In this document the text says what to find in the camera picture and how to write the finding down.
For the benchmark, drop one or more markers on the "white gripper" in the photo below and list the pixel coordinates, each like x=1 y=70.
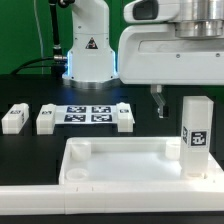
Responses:
x=152 y=54

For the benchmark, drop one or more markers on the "fiducial marker sheet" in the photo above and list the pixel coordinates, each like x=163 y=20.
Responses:
x=86 y=114

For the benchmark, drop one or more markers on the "white desk top tray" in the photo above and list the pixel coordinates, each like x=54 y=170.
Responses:
x=121 y=159

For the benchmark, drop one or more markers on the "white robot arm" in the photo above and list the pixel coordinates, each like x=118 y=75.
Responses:
x=91 y=61

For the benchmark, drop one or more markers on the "white L-shaped obstacle fence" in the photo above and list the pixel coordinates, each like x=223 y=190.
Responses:
x=158 y=196

